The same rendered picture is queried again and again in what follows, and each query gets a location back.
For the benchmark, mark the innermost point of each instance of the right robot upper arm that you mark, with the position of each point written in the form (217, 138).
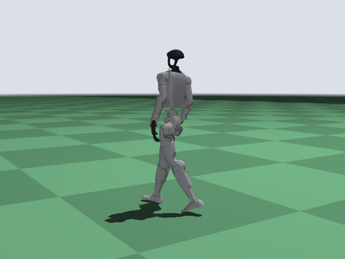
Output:
(189, 100)

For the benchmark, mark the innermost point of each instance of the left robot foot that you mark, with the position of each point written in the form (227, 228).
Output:
(191, 206)

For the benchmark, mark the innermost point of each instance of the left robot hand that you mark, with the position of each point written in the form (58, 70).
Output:
(153, 125)

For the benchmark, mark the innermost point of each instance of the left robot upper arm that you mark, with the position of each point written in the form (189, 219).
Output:
(162, 85)

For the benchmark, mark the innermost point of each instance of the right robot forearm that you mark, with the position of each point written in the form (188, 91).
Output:
(185, 111)

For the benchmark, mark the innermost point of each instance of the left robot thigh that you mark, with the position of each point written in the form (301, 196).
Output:
(167, 144)

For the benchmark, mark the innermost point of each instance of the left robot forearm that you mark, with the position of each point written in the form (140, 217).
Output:
(157, 110)

